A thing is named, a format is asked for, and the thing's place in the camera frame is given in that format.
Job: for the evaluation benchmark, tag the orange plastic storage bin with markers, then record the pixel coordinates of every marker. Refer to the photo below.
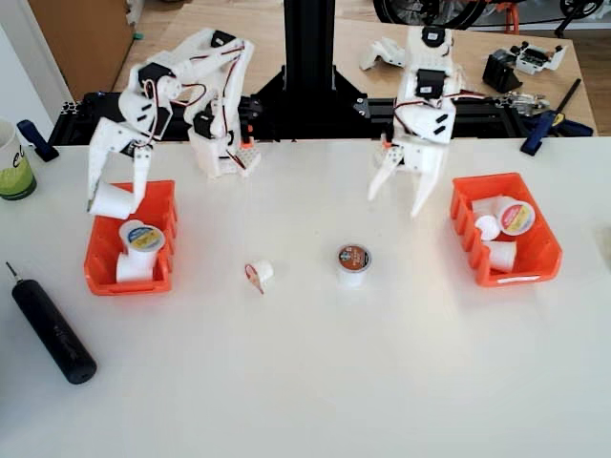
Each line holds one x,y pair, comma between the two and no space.
525,267
105,267

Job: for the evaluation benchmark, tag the white and green mug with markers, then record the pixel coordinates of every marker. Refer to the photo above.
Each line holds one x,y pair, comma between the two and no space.
14,176

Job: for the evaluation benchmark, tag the black aluminium frame post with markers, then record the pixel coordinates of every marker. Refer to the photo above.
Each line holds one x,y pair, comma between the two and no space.
322,28

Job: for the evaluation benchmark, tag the blue lid coffee pod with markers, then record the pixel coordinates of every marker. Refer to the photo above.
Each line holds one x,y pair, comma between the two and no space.
131,272
112,202
143,237
122,234

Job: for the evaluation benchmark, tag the black printed plastic part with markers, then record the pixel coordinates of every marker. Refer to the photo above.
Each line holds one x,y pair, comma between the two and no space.
501,71

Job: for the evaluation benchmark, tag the white printed plastic part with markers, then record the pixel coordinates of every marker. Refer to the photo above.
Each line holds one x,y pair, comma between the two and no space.
382,50

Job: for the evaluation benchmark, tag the black electric screwdriver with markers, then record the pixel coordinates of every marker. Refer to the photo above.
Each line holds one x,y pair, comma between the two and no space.
52,329

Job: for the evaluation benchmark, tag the black bicycle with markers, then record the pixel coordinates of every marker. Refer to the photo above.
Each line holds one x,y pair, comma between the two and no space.
406,14

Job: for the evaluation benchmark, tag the orange stand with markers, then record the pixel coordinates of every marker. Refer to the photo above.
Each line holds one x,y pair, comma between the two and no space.
513,16

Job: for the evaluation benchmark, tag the blue black bar clamp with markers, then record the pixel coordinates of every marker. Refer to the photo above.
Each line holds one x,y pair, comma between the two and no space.
537,131

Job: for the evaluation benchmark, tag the brown wooden cabinet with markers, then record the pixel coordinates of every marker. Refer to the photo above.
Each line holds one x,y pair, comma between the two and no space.
81,43

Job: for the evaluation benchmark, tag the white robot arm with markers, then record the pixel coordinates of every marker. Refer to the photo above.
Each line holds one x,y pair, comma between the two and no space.
427,57
224,71

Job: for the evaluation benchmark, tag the metal hand tools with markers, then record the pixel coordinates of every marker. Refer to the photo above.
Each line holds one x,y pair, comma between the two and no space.
525,102

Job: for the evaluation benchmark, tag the red lid coffee pod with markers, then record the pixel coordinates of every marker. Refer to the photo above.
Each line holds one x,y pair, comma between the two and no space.
484,205
486,228
502,255
516,218

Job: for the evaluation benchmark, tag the brown lid coffee pod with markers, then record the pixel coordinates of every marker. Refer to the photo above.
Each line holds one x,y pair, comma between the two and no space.
353,257

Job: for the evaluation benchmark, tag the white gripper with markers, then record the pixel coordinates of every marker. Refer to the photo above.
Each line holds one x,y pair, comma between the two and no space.
420,155
111,143

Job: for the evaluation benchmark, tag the black aluminium frame rail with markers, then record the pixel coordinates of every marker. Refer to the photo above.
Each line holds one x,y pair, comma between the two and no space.
310,124

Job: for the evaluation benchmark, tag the clear bag of small parts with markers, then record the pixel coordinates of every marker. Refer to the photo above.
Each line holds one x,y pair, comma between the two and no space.
462,76

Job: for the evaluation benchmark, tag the white crumpled sheet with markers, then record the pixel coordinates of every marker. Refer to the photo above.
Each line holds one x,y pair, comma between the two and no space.
133,9

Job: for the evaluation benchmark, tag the coffee pod with peeled lid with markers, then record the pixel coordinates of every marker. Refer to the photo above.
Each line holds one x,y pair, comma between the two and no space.
262,273

